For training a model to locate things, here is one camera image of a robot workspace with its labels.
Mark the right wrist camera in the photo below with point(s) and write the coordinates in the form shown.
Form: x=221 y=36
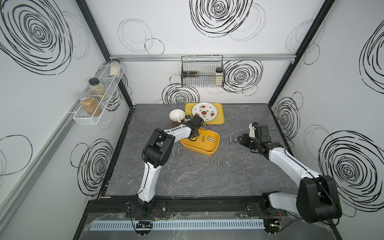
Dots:
x=254 y=130

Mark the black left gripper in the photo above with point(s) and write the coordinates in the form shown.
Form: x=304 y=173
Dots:
x=196 y=133

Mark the black wire wall basket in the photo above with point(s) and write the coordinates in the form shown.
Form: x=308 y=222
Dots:
x=207 y=73

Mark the dark item in basket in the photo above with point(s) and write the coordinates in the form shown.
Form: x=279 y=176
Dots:
x=190 y=74

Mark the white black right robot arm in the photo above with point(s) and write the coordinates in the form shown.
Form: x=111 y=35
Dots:
x=317 y=199

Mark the yellow plastic tray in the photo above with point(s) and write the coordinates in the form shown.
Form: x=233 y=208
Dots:
x=220 y=119

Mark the watermelon pattern ceramic plate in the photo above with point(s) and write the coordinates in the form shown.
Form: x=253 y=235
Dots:
x=207 y=111

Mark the white bottle in basket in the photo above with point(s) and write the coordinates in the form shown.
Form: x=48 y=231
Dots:
x=219 y=76

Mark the orange white bowl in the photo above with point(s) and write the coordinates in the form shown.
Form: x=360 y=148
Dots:
x=177 y=115

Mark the spice jar white contents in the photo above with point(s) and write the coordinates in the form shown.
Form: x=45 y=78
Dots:
x=115 y=68

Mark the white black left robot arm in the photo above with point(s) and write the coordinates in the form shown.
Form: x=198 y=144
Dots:
x=155 y=155

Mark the yellow plastic storage box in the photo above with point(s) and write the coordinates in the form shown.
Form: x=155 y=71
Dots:
x=207 y=147

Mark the spice jar black lid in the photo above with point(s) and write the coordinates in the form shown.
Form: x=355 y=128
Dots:
x=97 y=88

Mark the black corner frame post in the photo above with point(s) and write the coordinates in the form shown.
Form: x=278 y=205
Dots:
x=319 y=19

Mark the aluminium wall rail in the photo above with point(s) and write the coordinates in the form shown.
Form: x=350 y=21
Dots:
x=208 y=57

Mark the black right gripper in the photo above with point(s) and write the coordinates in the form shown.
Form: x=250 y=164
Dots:
x=242 y=140

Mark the white slotted cable duct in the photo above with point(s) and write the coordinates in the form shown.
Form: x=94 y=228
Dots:
x=240 y=224

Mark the spice jar brown powder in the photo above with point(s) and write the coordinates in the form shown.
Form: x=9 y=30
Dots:
x=90 y=104

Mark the clear acrylic wall shelf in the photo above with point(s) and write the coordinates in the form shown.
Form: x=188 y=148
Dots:
x=109 y=103

